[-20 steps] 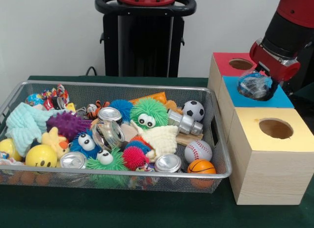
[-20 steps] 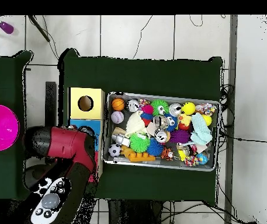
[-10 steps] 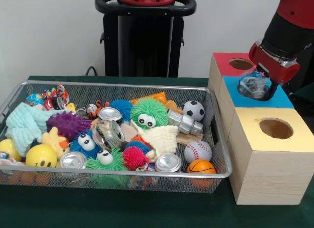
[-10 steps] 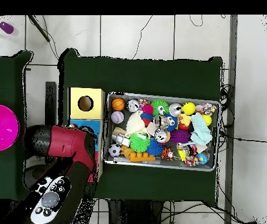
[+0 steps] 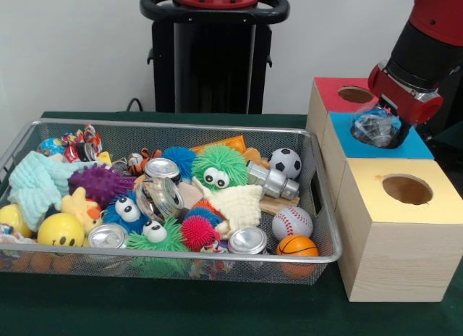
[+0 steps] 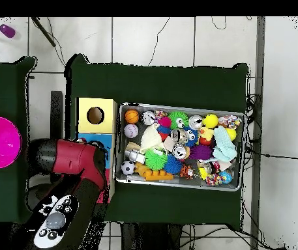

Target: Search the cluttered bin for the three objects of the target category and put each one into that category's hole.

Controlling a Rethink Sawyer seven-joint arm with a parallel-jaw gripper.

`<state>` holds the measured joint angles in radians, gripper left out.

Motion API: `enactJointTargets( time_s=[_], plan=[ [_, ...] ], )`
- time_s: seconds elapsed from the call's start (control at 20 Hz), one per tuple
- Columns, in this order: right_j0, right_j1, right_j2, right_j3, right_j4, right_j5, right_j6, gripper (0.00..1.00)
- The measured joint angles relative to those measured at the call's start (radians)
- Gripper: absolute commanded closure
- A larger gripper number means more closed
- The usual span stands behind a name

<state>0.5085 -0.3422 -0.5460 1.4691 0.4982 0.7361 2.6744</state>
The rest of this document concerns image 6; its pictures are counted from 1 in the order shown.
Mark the blue fuzzy eyed ball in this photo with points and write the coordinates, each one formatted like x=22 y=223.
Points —
x=191 y=135

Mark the white toy baseball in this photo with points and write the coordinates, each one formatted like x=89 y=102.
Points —
x=131 y=130

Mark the large green fuzzy eyed ball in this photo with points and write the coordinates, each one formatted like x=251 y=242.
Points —
x=156 y=159

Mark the black rod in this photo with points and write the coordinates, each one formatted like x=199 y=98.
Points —
x=44 y=32

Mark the silver plastic toy truck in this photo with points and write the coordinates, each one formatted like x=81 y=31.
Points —
x=134 y=155

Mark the dark green tablecloth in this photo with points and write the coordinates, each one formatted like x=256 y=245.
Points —
x=164 y=83
x=5 y=78

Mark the light blue cloth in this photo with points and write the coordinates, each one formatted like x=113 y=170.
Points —
x=224 y=144

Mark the yellow smiley ball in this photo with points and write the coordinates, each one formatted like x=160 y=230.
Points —
x=210 y=121

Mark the small green fuzzy eyed ball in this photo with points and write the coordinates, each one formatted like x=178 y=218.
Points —
x=177 y=119

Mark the orange toy basketball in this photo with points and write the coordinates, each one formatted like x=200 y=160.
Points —
x=132 y=116

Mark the black and white soccer ball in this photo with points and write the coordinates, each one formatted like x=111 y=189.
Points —
x=127 y=167

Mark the purple bottle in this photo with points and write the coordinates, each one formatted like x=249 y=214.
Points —
x=7 y=30

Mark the wooden box with three holes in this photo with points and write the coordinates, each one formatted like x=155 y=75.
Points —
x=107 y=114

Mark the shallow metal mesh bin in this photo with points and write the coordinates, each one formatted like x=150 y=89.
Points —
x=133 y=107

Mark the pink plastic object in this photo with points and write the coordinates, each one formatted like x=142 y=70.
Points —
x=0 y=142

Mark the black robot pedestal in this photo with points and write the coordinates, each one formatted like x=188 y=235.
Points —
x=148 y=237

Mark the purple spiky ball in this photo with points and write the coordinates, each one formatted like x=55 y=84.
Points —
x=200 y=152

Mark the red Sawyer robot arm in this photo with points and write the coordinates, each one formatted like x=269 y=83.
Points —
x=73 y=158

